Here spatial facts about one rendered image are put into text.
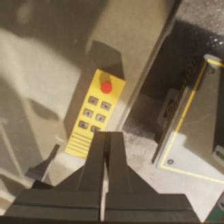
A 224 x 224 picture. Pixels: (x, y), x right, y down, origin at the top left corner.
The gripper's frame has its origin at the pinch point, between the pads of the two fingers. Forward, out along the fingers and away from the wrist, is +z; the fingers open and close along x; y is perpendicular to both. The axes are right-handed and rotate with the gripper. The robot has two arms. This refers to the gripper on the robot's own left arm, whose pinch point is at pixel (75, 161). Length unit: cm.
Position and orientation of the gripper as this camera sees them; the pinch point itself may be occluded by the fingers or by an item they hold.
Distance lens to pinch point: 44.3
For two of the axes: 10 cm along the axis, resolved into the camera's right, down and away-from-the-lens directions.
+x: -9.2, -3.9, -1.0
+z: 2.1, -6.7, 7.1
